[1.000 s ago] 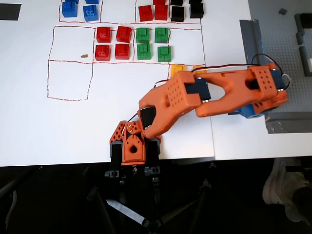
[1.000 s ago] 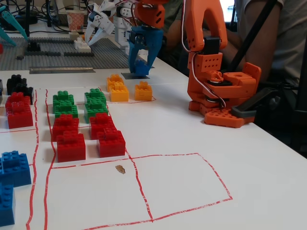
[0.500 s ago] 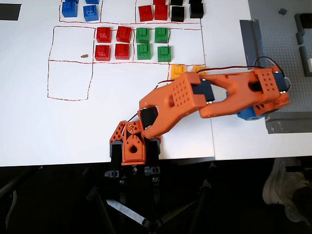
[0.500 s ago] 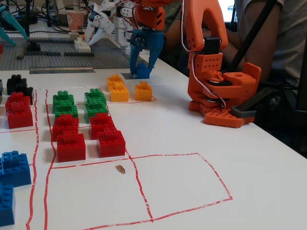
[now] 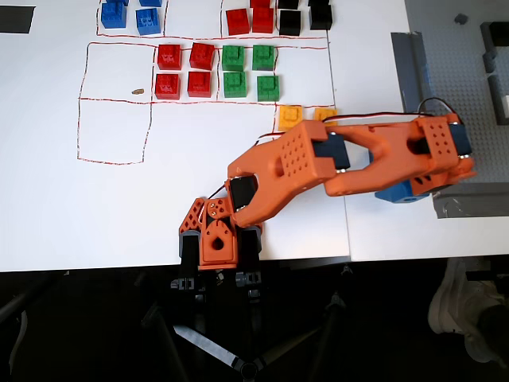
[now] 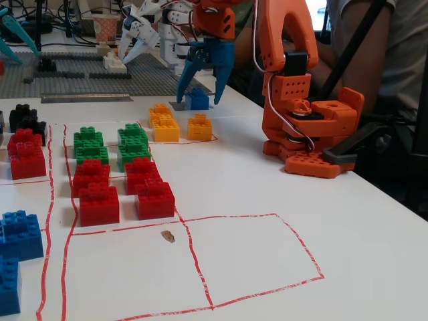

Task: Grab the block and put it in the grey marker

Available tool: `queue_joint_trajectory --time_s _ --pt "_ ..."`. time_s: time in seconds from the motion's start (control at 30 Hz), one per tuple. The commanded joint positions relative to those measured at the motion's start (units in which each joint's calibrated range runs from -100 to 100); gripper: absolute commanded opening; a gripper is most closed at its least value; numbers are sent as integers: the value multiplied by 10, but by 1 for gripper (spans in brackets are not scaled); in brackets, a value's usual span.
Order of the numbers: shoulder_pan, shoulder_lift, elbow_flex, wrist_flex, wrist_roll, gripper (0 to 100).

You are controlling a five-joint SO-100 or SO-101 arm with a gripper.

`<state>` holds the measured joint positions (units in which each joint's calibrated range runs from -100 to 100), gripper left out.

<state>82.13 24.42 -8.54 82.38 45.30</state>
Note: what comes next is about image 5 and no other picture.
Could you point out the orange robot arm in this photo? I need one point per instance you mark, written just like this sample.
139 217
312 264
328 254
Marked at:
286 167

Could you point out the yellow toy brick block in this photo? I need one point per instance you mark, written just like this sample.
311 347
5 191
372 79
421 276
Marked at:
288 115
324 113

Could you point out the green toy brick block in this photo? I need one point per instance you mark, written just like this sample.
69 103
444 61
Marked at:
233 58
263 57
268 88
234 84

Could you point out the black toy brick block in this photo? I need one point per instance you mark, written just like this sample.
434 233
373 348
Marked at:
320 16
288 3
289 22

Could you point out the red toy brick block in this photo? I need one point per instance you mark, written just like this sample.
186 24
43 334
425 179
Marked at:
199 84
167 86
203 55
260 3
238 22
262 20
169 56

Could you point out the blue toy brick block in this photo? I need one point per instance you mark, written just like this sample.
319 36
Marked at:
151 2
114 16
149 22

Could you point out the white sneaker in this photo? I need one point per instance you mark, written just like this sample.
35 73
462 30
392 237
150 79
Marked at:
453 310

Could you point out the grey studded baseplate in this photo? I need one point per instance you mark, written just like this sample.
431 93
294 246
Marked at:
457 71

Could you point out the black table clamp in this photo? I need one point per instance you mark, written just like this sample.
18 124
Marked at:
249 254
189 254

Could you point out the small grey brick piece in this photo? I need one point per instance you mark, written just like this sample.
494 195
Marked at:
461 18

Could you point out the black tripod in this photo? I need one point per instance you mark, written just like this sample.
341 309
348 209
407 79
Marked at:
246 362

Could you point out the black tape patch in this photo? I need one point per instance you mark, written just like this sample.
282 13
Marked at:
16 20

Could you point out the grey duct tape strip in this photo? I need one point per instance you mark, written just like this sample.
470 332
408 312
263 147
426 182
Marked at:
473 203
411 71

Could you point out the dark brick wall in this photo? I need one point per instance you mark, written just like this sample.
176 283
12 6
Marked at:
490 47
497 95

